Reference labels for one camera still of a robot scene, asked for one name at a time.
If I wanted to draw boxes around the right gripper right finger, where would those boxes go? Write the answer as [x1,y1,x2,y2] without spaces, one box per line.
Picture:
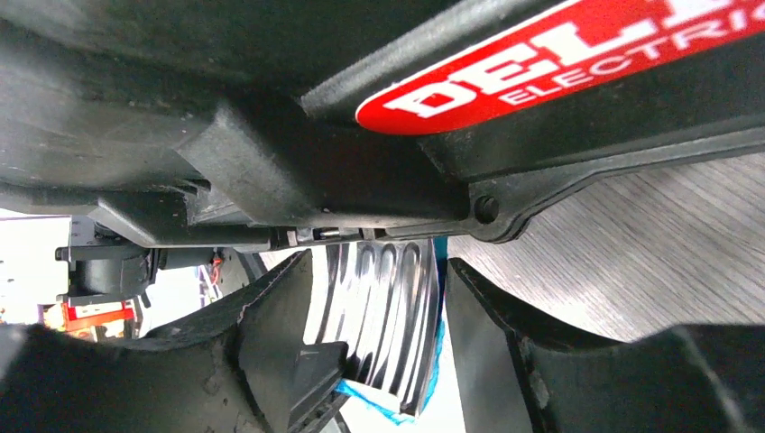
[446,258,764,432]

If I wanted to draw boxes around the black plastic toolbox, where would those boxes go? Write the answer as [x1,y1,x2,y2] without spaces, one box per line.
[0,0,765,426]

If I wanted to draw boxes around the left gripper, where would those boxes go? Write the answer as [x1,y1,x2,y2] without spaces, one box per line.
[55,216,215,305]

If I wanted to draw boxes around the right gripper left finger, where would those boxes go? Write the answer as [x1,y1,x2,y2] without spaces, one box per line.
[1,251,347,432]

